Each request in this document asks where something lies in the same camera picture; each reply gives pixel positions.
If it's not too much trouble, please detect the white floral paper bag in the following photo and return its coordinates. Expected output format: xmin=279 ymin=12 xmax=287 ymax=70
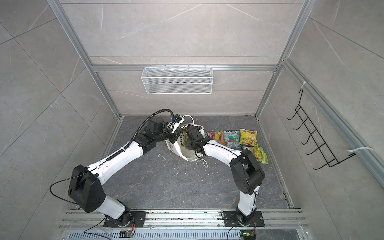
xmin=165 ymin=115 xmax=208 ymax=168

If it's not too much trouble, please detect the yellow orange snack packet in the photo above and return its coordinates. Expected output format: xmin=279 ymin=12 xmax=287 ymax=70
xmin=207 ymin=131 xmax=224 ymax=144

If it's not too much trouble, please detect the teal mint candy packet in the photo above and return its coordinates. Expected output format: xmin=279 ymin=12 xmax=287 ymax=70
xmin=223 ymin=131 xmax=241 ymax=149

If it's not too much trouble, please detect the yellow green snack packet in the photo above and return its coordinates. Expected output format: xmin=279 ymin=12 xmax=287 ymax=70
xmin=239 ymin=129 xmax=258 ymax=147

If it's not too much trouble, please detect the green spring tea candy packet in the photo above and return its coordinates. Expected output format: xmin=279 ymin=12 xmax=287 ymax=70
xmin=242 ymin=145 xmax=269 ymax=165

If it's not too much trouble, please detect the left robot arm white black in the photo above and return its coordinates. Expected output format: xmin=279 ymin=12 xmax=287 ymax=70
xmin=68 ymin=115 xmax=184 ymax=227

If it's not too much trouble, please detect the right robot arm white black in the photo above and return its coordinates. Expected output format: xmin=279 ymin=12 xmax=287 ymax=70
xmin=185 ymin=126 xmax=265 ymax=227

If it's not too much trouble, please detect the green circuit board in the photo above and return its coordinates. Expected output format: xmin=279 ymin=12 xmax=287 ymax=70
xmin=240 ymin=231 xmax=257 ymax=240

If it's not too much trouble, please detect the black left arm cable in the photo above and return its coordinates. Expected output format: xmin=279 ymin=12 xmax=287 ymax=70
xmin=122 ymin=108 xmax=175 ymax=151

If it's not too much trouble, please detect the white wire mesh basket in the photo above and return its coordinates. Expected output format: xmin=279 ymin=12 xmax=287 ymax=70
xmin=141 ymin=67 xmax=214 ymax=95

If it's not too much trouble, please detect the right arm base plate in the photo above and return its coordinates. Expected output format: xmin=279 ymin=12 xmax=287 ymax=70
xmin=222 ymin=211 xmax=265 ymax=228

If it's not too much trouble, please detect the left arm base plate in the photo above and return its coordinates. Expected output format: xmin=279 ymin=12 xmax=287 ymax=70
xmin=103 ymin=211 xmax=147 ymax=228

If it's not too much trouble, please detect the aluminium front rail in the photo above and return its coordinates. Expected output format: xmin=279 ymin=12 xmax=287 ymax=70
xmin=58 ymin=209 xmax=310 ymax=231

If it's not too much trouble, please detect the black wire hook rack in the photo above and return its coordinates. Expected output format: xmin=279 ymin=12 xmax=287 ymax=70
xmin=287 ymin=89 xmax=356 ymax=170

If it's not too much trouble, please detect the white cable tie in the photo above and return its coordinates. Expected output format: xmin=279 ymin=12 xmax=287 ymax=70
xmin=347 ymin=147 xmax=374 ymax=153

